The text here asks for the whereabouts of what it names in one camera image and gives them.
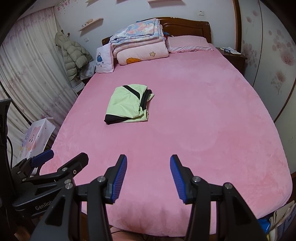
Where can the papers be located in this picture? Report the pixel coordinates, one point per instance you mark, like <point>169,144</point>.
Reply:
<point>227,49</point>

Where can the light cloth pile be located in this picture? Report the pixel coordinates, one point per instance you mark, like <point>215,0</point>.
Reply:
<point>282,217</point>

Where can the black stand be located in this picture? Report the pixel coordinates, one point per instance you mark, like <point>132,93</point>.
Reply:
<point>4,139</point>

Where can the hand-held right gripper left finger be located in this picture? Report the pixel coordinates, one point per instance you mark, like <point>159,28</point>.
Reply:
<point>119,176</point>

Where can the folded floral quilt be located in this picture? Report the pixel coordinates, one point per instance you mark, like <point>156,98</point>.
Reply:
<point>138,30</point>

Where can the wooden wall shelf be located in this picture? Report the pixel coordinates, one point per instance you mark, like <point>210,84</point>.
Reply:
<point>157,1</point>
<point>90,24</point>

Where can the pink pillow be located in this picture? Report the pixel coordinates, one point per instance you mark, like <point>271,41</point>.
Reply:
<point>187,42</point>

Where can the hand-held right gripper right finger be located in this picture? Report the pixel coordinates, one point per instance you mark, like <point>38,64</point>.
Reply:
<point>177,176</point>

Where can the white floral curtain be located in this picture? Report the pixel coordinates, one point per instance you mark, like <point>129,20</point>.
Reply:
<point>34,69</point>

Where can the white rack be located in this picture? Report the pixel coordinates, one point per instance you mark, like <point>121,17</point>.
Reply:
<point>77,88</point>

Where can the wooden nightstand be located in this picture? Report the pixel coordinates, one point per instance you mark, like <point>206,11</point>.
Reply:
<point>238,61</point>

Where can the white floral wardrobe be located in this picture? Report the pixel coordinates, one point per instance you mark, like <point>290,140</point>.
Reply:
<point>272,58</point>

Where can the beige puffer jacket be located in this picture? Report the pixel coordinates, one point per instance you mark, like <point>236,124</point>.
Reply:
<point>74,55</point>

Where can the wooden headboard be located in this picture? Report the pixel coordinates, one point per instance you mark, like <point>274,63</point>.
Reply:
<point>185,27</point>

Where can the white wall switch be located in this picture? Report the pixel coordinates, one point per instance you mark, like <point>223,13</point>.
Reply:
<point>201,13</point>

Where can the white cloth bundle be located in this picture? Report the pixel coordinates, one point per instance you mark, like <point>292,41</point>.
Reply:
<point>87,70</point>

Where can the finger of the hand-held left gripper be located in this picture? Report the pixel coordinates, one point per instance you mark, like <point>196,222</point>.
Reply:
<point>42,156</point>
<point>74,165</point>

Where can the green and black hooded jacket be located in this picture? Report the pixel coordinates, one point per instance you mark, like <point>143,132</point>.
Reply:
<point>124,102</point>

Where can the white printed gift bag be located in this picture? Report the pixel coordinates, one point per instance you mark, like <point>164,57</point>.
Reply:
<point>37,134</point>

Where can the white printed cushion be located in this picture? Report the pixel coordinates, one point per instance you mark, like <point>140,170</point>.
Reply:
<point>104,59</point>

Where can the bed with pink sheet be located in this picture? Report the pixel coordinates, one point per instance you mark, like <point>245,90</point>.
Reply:
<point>196,104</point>

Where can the blue plastic stool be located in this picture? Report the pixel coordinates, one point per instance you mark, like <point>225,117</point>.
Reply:
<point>263,226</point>

